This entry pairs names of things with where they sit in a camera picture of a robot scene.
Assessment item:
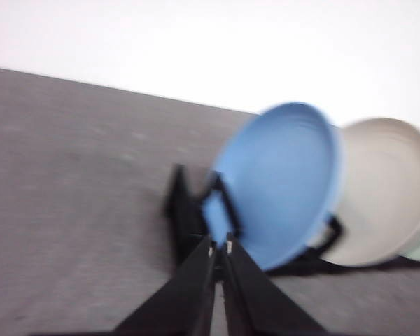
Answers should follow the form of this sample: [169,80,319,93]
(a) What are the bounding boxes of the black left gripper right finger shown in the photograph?
[221,233,327,336]

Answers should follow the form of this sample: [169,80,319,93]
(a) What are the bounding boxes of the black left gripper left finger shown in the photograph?
[114,236,217,336]

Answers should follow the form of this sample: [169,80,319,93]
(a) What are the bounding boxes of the white plate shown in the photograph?
[321,118,420,268]

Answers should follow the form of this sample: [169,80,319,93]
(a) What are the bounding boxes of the black plate rack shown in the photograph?
[165,163,420,276]

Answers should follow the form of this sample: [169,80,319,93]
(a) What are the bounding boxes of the blue plate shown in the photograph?
[204,102,343,270]

